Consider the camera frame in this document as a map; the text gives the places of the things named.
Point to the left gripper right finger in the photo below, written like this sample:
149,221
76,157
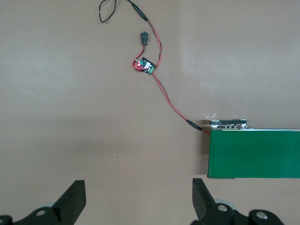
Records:
202,201

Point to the small black inline switch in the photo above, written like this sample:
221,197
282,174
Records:
144,38

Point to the small green circuit board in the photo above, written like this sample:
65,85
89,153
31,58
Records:
147,66

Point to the green conveyor belt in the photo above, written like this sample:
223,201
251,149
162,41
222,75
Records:
253,154

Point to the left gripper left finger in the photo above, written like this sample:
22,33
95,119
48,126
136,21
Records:
70,201

